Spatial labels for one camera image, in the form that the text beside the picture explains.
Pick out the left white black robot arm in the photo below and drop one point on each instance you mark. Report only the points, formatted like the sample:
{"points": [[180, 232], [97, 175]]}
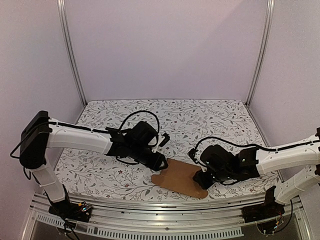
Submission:
{"points": [[139, 143]]}

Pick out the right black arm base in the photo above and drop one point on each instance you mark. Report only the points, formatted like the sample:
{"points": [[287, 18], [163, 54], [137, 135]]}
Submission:
{"points": [[268, 209]]}

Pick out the right aluminium corner post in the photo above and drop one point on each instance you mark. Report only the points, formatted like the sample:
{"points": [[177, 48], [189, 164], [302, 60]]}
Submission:
{"points": [[262, 52]]}

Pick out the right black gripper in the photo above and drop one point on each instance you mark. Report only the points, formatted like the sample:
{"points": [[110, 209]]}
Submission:
{"points": [[202, 178]]}

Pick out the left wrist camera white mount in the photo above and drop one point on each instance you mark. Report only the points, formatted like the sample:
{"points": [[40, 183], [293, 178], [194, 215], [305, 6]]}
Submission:
{"points": [[158, 142]]}

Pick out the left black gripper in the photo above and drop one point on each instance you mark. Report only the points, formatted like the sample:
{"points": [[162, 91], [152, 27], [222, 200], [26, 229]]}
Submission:
{"points": [[155, 163]]}

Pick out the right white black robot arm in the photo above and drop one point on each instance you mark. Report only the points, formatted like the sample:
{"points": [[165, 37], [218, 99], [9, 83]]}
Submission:
{"points": [[219, 165]]}

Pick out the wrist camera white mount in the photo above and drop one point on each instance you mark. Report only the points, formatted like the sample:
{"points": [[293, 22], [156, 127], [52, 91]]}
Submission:
{"points": [[158, 142], [192, 155]]}

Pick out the aluminium front rail frame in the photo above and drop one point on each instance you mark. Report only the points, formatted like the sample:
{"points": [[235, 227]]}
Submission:
{"points": [[214, 219]]}

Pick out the aluminium corner post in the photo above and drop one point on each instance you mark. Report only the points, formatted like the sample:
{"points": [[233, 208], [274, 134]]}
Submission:
{"points": [[61, 6], [262, 52]]}

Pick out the floral patterned table mat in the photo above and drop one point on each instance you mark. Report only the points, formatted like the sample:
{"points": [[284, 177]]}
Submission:
{"points": [[186, 121]]}

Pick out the brown cardboard box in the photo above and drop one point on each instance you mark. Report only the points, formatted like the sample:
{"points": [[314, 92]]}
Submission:
{"points": [[178, 177]]}

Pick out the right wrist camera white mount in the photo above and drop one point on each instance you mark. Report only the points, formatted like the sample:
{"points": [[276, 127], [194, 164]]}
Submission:
{"points": [[192, 155]]}

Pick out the left aluminium corner post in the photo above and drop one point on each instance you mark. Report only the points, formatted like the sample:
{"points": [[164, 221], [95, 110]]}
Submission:
{"points": [[61, 6]]}

